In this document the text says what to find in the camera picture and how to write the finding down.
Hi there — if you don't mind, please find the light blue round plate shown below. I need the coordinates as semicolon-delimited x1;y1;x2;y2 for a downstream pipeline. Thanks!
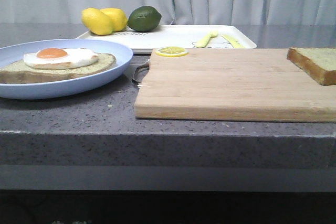
1;39;133;100

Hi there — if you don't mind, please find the front yellow lemon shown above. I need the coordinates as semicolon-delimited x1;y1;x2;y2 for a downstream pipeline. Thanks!
81;7;113;36

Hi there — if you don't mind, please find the white rectangular tray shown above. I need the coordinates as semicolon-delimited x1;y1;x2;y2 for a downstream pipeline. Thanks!
78;25;257;54

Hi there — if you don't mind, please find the metal cutting board handle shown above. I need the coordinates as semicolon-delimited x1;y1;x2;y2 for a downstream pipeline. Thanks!
132;60;150;87

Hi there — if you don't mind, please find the rear yellow lemon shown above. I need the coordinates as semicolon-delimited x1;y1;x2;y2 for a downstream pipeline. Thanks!
100;8;128;32

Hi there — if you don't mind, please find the yellow plastic fork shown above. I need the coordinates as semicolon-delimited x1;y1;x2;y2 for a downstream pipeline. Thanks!
195;30;218;48

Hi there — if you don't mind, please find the yellow plastic knife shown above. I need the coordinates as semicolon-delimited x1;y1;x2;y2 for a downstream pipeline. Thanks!
221;34;245;48

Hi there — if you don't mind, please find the wooden cutting board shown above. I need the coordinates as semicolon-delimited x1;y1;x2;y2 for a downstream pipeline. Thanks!
134;49;335;122

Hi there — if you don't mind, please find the yellow lemon slice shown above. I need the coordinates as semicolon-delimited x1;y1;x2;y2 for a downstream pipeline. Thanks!
155;46;188;57

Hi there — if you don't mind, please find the bread slice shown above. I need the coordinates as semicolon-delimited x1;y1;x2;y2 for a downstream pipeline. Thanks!
1;53;117;84
287;47;335;86

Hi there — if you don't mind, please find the toy fried egg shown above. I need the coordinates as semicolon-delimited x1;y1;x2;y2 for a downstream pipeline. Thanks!
23;48;98;70

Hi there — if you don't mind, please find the green lime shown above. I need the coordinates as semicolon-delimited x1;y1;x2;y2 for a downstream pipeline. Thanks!
127;6;162;32

